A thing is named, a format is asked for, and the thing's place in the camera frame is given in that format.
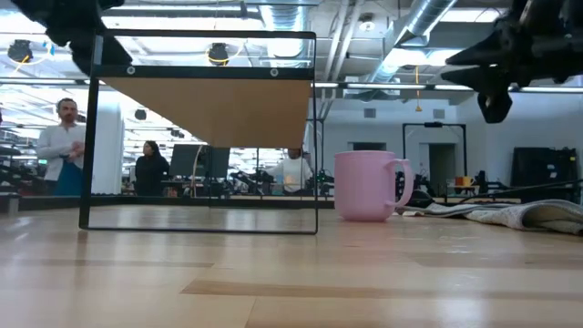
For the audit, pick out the black metal gantry frame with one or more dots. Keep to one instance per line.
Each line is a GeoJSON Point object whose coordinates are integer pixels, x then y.
{"type": "Point", "coordinates": [432, 124]}

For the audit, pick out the fluorescent ceiling light strip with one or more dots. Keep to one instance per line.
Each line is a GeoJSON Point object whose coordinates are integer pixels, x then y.
{"type": "Point", "coordinates": [448, 87]}
{"type": "Point", "coordinates": [387, 86]}

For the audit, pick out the white round ceiling sensor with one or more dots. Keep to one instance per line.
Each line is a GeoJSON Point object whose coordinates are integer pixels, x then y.
{"type": "Point", "coordinates": [367, 23]}

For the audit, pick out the black computer monitor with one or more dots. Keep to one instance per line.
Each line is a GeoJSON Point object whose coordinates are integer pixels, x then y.
{"type": "Point", "coordinates": [184, 160]}
{"type": "Point", "coordinates": [217, 162]}

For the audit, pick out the person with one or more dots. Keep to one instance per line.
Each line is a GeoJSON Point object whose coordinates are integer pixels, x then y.
{"type": "Point", "coordinates": [150, 173]}
{"type": "Point", "coordinates": [57, 146]}
{"type": "Point", "coordinates": [293, 173]}

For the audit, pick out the small white paper tag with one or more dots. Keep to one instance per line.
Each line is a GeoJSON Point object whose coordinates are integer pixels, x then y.
{"type": "Point", "coordinates": [412, 212]}

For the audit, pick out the ribbed silver ventilation duct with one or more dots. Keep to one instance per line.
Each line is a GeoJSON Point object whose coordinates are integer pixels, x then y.
{"type": "Point", "coordinates": [284, 18]}

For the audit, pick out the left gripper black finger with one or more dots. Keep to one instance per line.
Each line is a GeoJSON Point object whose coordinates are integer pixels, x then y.
{"type": "Point", "coordinates": [111, 52]}

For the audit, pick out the grey folded towel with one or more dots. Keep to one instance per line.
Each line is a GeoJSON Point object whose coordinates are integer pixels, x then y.
{"type": "Point", "coordinates": [524, 216]}

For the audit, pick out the black aluminium table frame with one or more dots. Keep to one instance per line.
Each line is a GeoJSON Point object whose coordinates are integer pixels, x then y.
{"type": "Point", "coordinates": [54, 203]}

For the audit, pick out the orange cup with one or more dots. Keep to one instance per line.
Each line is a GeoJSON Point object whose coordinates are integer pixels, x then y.
{"type": "Point", "coordinates": [464, 181]}

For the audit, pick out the small black ceiling device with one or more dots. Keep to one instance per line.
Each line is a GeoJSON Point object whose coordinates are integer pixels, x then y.
{"type": "Point", "coordinates": [140, 114]}

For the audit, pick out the black equipment case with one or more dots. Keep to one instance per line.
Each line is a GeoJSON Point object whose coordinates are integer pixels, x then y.
{"type": "Point", "coordinates": [542, 168]}

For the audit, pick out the large silver ventilation duct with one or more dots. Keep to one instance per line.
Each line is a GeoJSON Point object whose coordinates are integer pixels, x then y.
{"type": "Point", "coordinates": [423, 18]}

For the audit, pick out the grey wall vent grille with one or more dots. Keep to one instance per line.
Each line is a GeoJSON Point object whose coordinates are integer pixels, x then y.
{"type": "Point", "coordinates": [370, 113]}
{"type": "Point", "coordinates": [438, 114]}

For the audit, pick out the grey door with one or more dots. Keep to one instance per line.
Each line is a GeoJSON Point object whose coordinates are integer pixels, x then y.
{"type": "Point", "coordinates": [442, 164]}
{"type": "Point", "coordinates": [369, 146]}

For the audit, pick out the pink ceramic mug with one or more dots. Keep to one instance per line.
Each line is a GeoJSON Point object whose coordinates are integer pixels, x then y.
{"type": "Point", "coordinates": [364, 187]}

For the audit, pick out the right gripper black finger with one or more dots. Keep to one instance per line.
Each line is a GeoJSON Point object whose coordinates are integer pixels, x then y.
{"type": "Point", "coordinates": [487, 54]}
{"type": "Point", "coordinates": [487, 78]}

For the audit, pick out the wooden shelf black metal frame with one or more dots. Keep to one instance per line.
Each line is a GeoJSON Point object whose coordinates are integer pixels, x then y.
{"type": "Point", "coordinates": [218, 109]}

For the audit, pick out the background black robot arm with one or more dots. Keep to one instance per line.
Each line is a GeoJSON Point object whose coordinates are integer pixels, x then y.
{"type": "Point", "coordinates": [421, 182]}
{"type": "Point", "coordinates": [324, 178]}
{"type": "Point", "coordinates": [248, 180]}

